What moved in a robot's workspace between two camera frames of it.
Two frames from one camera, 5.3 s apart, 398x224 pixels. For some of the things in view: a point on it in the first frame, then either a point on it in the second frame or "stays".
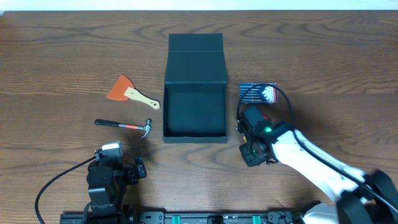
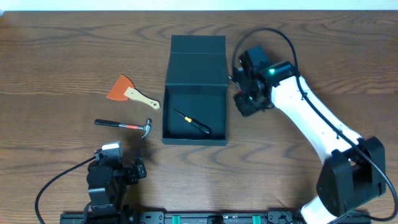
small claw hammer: [146, 127] stays
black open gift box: [195, 97] stays
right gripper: [249, 163] → [245, 112]
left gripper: [137, 170] stays
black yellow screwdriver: [244, 138] → [196, 123]
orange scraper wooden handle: [124, 89] stays
